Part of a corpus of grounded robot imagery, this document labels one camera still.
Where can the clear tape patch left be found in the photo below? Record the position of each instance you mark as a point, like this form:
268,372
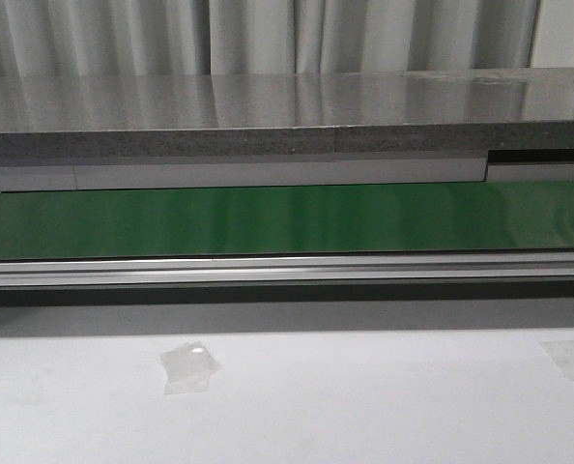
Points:
188,368

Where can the clear tape patch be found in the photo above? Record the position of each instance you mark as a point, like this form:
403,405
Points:
562,354
188,368

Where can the grey conveyor back guard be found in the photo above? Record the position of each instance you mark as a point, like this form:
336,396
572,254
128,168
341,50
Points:
418,167

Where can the green conveyor belt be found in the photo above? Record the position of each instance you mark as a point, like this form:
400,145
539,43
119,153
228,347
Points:
286,220

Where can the clear tape patch right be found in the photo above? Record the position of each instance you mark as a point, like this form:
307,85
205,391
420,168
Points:
562,354

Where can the white pleated curtain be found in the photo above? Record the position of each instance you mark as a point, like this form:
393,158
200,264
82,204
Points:
81,38

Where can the aluminium conveyor front rail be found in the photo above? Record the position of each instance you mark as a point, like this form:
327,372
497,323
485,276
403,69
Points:
300,268

